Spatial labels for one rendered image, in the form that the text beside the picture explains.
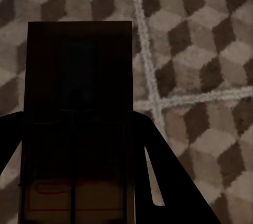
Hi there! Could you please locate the mousetrap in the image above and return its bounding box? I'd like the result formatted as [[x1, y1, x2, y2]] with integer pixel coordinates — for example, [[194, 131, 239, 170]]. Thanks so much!
[[18, 21, 134, 224]]

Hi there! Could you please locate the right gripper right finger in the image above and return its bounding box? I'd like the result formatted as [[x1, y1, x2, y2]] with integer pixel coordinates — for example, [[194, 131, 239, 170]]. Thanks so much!
[[132, 111, 221, 224]]

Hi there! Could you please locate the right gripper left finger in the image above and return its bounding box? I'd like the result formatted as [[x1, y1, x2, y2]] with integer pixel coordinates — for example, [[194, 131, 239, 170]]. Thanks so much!
[[0, 111, 23, 174]]

